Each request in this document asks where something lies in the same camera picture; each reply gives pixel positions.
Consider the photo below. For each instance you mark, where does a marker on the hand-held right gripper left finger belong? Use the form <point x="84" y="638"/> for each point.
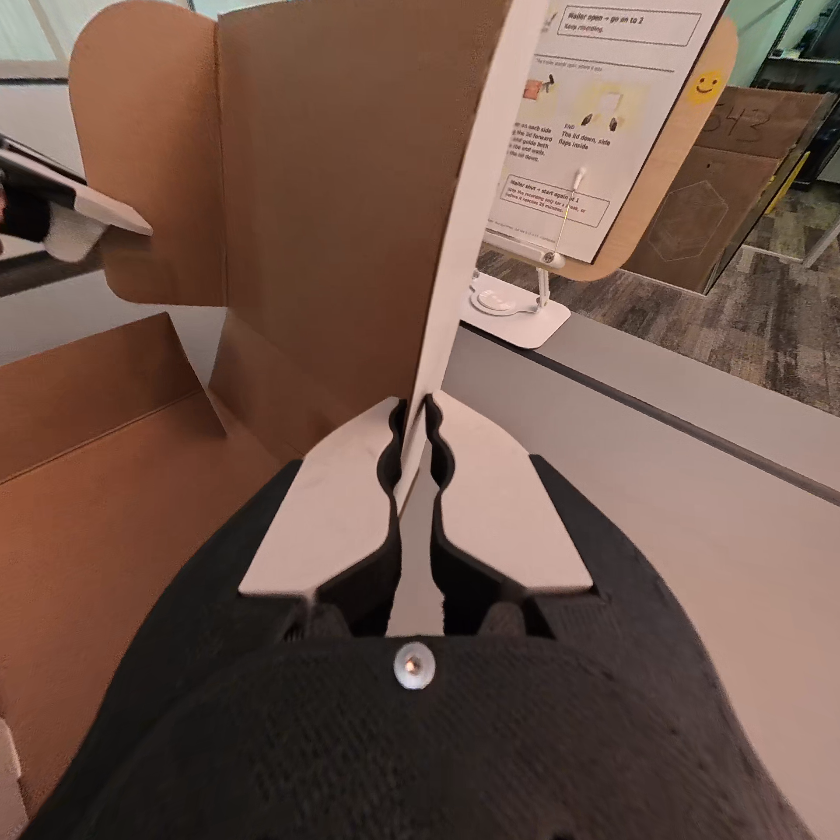
<point x="315" y="518"/>

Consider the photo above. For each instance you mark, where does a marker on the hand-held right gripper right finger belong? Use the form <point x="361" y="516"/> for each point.
<point x="505" y="518"/>

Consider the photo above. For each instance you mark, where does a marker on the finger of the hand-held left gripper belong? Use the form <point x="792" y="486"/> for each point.
<point x="111" y="213"/>

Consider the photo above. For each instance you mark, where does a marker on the brown cardboard box with lid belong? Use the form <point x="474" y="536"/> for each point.
<point x="315" y="197"/>

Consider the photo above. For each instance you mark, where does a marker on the cardboard box with hexagon print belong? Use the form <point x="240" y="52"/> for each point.
<point x="722" y="216"/>

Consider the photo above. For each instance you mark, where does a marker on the cardboard box with handwritten marking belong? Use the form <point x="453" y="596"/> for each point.
<point x="787" y="121"/>

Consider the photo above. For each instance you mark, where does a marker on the white tabletop stand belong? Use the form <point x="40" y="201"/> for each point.
<point x="525" y="325"/>

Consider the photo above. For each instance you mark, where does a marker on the thin white-tipped stick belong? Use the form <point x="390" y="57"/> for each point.
<point x="569" y="210"/>

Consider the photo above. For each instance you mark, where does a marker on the brown rounded backing board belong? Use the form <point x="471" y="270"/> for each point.
<point x="689" y="164"/>

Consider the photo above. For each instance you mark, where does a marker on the white table leg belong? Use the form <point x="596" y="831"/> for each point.
<point x="823" y="239"/>

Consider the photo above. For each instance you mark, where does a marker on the white instruction sheet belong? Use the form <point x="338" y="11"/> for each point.
<point x="623" y="98"/>

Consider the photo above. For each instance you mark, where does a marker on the yellow and black bar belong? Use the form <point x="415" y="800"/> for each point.
<point x="787" y="180"/>

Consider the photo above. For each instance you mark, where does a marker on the yellow smiley sticker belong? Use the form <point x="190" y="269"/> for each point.
<point x="705" y="85"/>

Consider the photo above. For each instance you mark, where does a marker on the black shelf rack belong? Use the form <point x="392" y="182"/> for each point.
<point x="807" y="39"/>

